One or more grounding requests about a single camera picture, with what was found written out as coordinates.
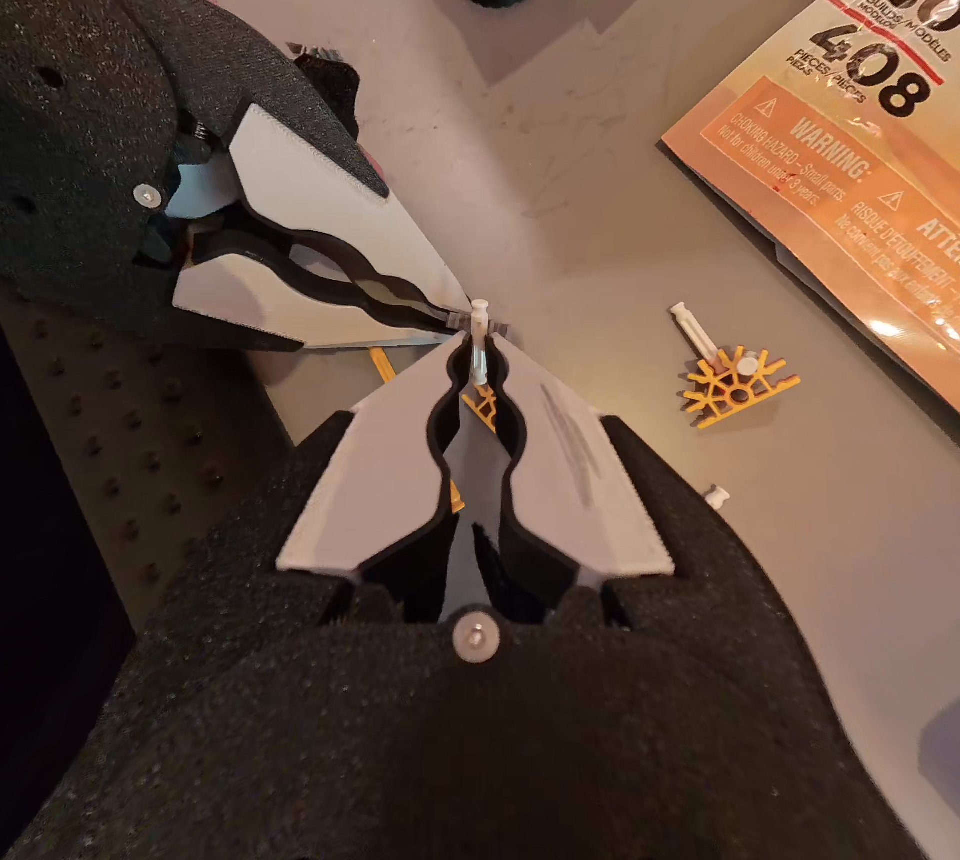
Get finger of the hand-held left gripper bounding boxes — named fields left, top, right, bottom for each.
left=225, top=102, right=474, bottom=321
left=172, top=252, right=459, bottom=351

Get orange toy set bag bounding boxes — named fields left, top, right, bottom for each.
left=660, top=0, right=960, bottom=414

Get long yellow rod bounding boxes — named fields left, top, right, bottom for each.
left=366, top=346, right=468, bottom=514

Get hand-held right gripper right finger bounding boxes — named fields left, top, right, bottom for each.
left=487, top=332, right=678, bottom=589

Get yellow fan connector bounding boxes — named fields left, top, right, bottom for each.
left=681, top=346, right=802, bottom=430
left=459, top=382, right=501, bottom=435

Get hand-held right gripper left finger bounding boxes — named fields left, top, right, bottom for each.
left=274, top=331, right=466, bottom=576

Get black perforated panel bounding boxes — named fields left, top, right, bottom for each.
left=0, top=278, right=300, bottom=857

